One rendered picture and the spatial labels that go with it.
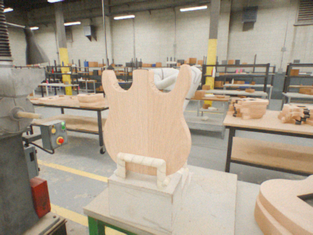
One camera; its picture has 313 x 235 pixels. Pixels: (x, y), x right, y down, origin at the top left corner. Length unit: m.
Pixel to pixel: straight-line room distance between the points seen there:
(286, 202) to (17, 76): 1.30
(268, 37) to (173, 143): 11.35
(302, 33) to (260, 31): 1.80
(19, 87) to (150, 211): 0.86
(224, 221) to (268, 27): 11.38
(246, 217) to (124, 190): 0.54
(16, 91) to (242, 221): 1.20
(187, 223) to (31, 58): 1.19
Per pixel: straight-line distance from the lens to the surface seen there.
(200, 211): 0.94
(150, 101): 0.67
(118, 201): 0.85
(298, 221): 0.87
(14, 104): 1.50
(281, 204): 0.92
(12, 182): 1.80
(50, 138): 1.67
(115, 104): 0.74
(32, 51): 1.37
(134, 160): 0.73
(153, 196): 0.76
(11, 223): 1.93
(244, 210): 1.05
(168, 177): 0.75
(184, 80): 0.63
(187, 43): 12.24
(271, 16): 12.06
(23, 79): 1.19
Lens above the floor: 1.52
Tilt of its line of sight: 14 degrees down
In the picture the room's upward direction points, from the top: straight up
